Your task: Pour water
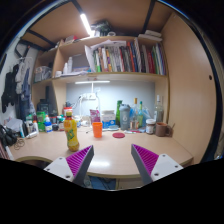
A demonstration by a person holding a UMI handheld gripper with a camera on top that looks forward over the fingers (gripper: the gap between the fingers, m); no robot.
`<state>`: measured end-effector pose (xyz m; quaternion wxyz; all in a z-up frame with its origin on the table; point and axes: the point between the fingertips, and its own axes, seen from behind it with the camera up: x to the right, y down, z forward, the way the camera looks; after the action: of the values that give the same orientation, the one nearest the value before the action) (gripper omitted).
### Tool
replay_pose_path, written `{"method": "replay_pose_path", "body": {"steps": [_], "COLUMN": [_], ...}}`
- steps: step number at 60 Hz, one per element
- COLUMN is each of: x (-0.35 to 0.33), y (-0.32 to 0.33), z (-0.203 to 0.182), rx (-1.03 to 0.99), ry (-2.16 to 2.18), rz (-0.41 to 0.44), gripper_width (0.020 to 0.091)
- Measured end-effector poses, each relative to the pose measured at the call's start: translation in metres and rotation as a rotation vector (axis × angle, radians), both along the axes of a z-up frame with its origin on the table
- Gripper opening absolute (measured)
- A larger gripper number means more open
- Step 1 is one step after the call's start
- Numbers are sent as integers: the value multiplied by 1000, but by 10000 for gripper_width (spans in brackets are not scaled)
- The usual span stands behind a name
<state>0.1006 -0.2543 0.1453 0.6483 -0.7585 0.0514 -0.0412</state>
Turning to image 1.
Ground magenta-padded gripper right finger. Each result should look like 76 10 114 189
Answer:
130 143 184 186

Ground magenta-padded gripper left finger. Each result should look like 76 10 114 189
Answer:
43 144 95 187

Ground yellow drink bottle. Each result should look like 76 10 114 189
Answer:
63 110 80 153

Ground brown mug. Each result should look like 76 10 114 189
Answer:
155 121 173 138

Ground white-lidded dark jar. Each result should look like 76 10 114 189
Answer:
145 118 157 135

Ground blue-labelled white bottle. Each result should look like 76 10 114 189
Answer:
44 115 53 133

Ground orange plastic cup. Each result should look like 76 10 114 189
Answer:
92 121 104 139

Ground green-capped bottle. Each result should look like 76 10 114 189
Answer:
137 100 145 128

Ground green box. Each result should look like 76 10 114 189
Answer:
36 110 47 132

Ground magenta pouch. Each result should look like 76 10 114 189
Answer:
89 108 102 124

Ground red and white can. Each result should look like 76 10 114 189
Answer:
63 106 74 118

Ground grey shaker bottle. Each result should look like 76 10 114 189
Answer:
119 103 132 131

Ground white and blue carton box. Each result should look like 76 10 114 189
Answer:
100 109 117 129

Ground tall green canister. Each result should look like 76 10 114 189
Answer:
115 99 123 127

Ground white LED light bar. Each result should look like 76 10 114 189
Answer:
74 80 111 85

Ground hanging dark clothes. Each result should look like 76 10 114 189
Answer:
0 56 34 121

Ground ceiling tube light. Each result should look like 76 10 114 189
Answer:
79 13 94 37

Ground white cable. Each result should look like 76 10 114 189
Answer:
71 94 84 118

